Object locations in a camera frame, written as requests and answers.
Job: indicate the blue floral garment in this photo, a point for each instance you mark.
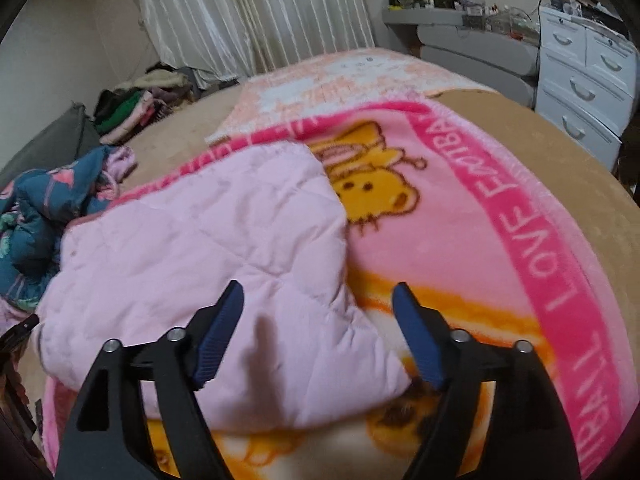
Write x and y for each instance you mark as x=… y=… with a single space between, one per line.
x=35 y=220

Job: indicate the pink quilted jacket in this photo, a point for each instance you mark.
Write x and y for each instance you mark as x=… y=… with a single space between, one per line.
x=200 y=240

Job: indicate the pink printed blanket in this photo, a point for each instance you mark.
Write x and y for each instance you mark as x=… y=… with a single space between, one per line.
x=450 y=230

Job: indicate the pile of folded clothes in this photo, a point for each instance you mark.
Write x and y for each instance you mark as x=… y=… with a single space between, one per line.
x=130 y=110

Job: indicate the grey desk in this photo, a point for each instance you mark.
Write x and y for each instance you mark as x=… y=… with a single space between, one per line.
x=475 y=55

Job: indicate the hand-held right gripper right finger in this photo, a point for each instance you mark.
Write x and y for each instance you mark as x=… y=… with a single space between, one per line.
x=415 y=330

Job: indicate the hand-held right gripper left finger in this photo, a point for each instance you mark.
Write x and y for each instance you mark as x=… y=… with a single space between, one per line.
x=220 y=340

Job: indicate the tan bed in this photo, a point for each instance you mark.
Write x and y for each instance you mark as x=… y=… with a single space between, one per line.
x=550 y=150

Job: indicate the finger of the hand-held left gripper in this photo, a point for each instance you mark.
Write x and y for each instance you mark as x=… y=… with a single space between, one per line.
x=17 y=332

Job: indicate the grey cushion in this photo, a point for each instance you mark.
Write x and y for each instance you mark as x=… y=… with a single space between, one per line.
x=50 y=145

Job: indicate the peach floral blanket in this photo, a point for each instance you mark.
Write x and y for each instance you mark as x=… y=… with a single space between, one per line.
x=350 y=80

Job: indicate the white drawer chest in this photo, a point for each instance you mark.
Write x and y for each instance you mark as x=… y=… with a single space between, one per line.
x=575 y=75

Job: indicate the white pleated curtain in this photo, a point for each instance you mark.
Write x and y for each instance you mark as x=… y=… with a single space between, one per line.
x=250 y=10

